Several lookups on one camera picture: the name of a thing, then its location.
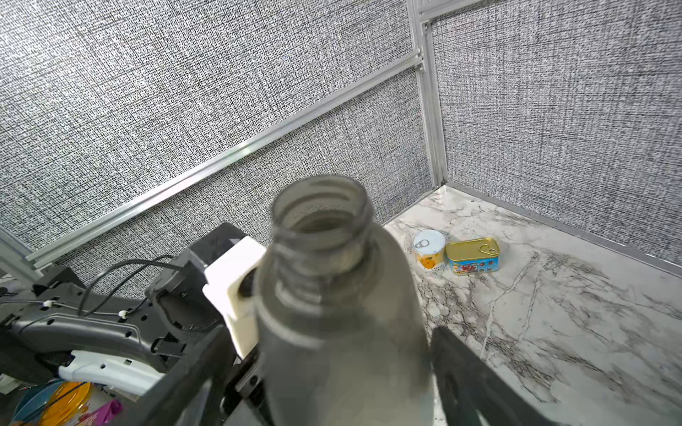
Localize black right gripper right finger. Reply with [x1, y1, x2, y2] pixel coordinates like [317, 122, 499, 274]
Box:
[430, 326, 554, 425]

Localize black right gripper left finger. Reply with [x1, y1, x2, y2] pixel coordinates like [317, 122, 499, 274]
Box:
[113, 326, 236, 425]

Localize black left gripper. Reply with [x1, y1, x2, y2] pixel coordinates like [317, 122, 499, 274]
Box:
[145, 223, 246, 344]

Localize grey translucent bottle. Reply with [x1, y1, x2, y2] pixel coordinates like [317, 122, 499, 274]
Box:
[254, 175, 434, 425]

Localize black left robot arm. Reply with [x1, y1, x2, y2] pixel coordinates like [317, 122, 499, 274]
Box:
[1, 223, 246, 384]

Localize colourful items beyond table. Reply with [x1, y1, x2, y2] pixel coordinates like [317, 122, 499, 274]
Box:
[10, 381, 124, 425]

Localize gold rectangular tin can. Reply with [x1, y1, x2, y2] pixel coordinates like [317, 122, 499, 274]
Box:
[445, 237, 500, 275]

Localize round white-lid can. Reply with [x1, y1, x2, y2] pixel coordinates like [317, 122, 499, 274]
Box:
[412, 230, 446, 271]

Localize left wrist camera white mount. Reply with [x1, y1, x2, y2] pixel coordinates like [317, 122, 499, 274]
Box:
[202, 236, 266, 359]

